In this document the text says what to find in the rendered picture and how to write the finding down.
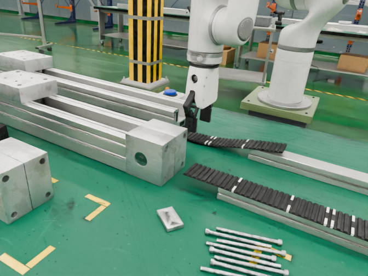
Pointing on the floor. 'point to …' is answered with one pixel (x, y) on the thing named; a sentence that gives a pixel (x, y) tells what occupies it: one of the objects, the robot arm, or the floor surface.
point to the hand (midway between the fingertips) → (198, 121)
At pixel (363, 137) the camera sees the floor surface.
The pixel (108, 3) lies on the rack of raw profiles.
